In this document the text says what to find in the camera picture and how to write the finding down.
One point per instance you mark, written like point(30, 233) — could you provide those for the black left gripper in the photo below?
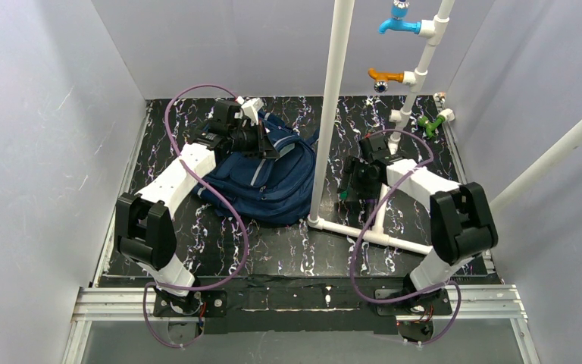
point(261, 142)

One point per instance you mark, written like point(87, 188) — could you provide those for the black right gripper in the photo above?
point(350, 180)

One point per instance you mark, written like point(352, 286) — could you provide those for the navy blue student backpack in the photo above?
point(273, 191)

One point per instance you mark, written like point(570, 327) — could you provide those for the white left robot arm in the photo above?
point(144, 229)

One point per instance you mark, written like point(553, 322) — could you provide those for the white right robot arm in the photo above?
point(461, 222)

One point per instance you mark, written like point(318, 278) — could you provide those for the green pipe valve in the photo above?
point(430, 126)

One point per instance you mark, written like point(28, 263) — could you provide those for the orange pipe valve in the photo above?
point(381, 79)

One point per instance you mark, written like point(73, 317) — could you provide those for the blue pipe valve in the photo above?
point(397, 21)

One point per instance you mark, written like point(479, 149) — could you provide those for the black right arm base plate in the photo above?
point(423, 306)

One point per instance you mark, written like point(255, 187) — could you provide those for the white PVC pipe frame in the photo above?
point(432, 31)

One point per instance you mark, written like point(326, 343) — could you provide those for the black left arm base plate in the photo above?
point(205, 304)

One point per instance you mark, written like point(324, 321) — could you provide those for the aluminium rail frame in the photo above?
point(292, 303)

